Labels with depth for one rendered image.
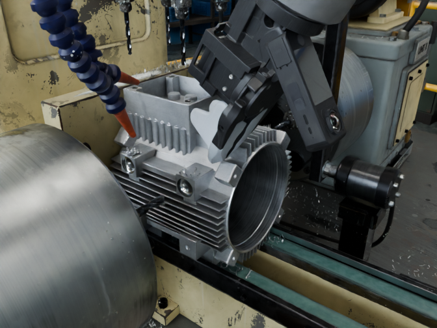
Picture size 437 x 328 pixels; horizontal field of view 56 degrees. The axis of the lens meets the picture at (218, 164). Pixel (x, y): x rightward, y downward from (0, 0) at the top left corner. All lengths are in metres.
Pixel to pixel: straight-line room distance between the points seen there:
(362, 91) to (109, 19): 0.46
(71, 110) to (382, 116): 0.63
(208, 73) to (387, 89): 0.55
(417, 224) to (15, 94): 0.80
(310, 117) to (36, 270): 0.26
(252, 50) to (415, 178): 0.82
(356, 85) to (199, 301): 0.46
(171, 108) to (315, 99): 0.21
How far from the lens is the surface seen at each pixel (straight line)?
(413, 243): 0.92
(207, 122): 0.46
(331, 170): 0.65
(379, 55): 0.90
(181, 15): 0.50
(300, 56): 0.39
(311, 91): 0.39
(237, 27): 0.42
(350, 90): 0.76
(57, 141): 0.40
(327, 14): 0.37
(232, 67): 0.41
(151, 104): 0.56
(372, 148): 0.95
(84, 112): 0.57
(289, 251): 0.64
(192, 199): 0.50
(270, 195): 0.64
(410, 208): 1.03
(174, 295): 0.68
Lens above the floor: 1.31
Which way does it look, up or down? 27 degrees down
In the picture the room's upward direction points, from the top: straight up
